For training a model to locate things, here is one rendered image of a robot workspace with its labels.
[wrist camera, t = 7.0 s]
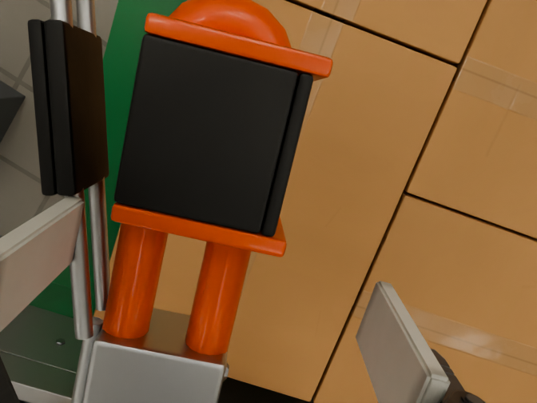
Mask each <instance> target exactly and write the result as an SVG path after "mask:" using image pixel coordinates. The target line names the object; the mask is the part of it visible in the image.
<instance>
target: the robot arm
mask: <svg viewBox="0 0 537 403"><path fill-rule="evenodd" d="M83 206H84V201H82V198H77V197H75V196H68V197H66V198H64V199H62V200H61V201H59V202H57V203H56V204H54V205H52V206H51V207H50V208H48V209H46V210H44V211H43V212H41V213H40V214H38V215H37V216H35V217H33V218H31V219H30V220H29V221H27V222H25V223H24V224H22V225H20V226H19V227H18V228H16V229H14V230H12V231H11V232H9V233H8V234H6V235H5V236H2V235H0V332H1V331H2V330H3V329H4V328H5V327H6V326H8V325H9V324H10V323H11V322H12V321H13V320H14V319H15V318H16V317H17V316H18V315H19V314H20V313H21V312H22V311H23V310H24V308H26V307H27V306H28V304H30V303H31V302H32V300H34V299H35V298H36V296H37V295H39V294H40V293H41V292H42V291H43V290H44V289H45V288H46V287H47V286H48V285H49V284H50V283H51V282H52V281H53V280H54V279H55V278H56V277H57V276H58V275H59V274H60V273H61V272H62V271H63V270H64V269H65V268H66V267H67V266H68V265H69V264H70V263H71V262H72V260H73V256H74V249H75V245H76V241H77V237H78V230H79V226H80V221H81V218H82V211H83ZM356 340H357V343H358V346H359V348H360V352H361V355H362V357H363V359H364V363H365V366H366V369H367V371H368V375H369V377H370V380H371V383H372V387H373V389H374V391H375V394H376V398H377V401H378V403H486V402H485V401H483V400H482V399H481V398H479V397H477V396H476V395H474V394H472V393H469V392H466V391H465V390H464V388H463V386H462V385H461V384H460V382H459V380H458V379H457V377H456V376H455V374H454V373H453V371H452V370H451V369H450V366H449V364H448V363H447V362H446V360H445V358H444V357H442V356H441V355H440V354H439V353H438V352H437V351H436V350H435V349H430V347H429V346H428V343H427V342H426V341H425V339H424V337H423V335H422V334H421V332H420V331H419V329H418V328H417V326H416V324H415V322H414V321H413V320H412V317H411V316H410V314H409V312H408V311H407V310H406V308H405V306H404V304H403V302H402V301H401V300H400V298H399V296H398V294H397V293H396V291H395V290H394V288H393V286H392V284H390V283H387V282H384V281H378V282H377V283H376V285H375V287H374V290H373V292H372V295H371V297H370V300H369V303H368V306H367V308H366V310H365V313H364V316H363V319H362V321H361V323H360V327H359V329H358V331H357V334H356ZM0 403H20V401H19V399H18V396H17V394H16V393H15V390H14V387H13V385H12V383H11V380H10V378H9V375H8V373H7V371H6V368H5V366H4V364H3V362H2V359H1V357H0Z"/></svg>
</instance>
